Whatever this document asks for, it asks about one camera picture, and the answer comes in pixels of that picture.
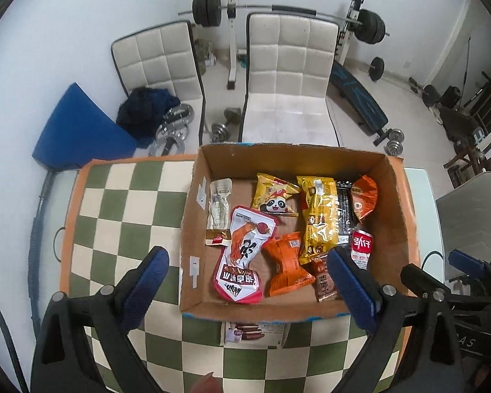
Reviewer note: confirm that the barbell on rack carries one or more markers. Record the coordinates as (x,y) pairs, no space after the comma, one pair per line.
(366,26)

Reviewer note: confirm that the brown red snack packet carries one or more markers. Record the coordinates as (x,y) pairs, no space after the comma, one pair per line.
(325,288)

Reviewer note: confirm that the chrome dumbbell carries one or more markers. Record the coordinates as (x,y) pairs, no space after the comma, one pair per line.
(220,130)
(395,147)

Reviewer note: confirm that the red white clear pouch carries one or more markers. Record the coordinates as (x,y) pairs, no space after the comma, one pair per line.
(361,248)

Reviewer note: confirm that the left white padded chair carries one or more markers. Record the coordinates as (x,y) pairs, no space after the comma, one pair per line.
(164,57)

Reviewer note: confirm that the white padded chair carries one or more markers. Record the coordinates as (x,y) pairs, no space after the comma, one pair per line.
(289,61)
(164,57)

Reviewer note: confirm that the right white padded chair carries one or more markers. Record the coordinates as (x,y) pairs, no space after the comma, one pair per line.
(289,61)

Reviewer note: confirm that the blue cushion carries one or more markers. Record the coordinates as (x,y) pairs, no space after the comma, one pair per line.
(77,132)

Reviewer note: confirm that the clear gold snack pouch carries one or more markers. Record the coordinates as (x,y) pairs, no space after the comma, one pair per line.
(218,221)

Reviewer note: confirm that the dark clothes pile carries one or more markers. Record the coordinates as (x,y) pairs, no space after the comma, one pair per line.
(143,112)

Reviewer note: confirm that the chrome weight plates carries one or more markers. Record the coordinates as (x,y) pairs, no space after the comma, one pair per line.
(172,133)

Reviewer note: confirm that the brown wooden chair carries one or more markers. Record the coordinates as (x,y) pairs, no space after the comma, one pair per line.
(469,161)

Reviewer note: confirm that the yellow panda snack bag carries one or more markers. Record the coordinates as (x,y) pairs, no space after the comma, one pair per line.
(271,195)

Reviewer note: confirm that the yellow chocolate snack pack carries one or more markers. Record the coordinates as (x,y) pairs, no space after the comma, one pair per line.
(321,217)

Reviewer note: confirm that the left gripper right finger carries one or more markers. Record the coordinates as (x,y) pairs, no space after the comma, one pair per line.
(431,361)

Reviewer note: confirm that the black sit-up bench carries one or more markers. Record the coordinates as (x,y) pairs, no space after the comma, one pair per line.
(361,100)

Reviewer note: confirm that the red white chicken feet pouch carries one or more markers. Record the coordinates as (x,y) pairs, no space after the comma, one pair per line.
(233,279)

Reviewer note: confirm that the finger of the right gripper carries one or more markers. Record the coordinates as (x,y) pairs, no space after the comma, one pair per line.
(474,268)
(427,287)

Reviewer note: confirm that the Franzzi cookie box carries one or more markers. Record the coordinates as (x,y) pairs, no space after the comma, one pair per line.
(254,336)

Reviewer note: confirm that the orange snack bag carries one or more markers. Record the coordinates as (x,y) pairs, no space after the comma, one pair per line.
(290,275)
(364,196)

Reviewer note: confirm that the checkered table mat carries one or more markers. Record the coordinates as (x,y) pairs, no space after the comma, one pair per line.
(121,209)

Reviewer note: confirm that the black snack pack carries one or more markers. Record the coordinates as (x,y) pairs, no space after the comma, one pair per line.
(346,216)

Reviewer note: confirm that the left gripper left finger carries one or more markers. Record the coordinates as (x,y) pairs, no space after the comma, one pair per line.
(63,360)

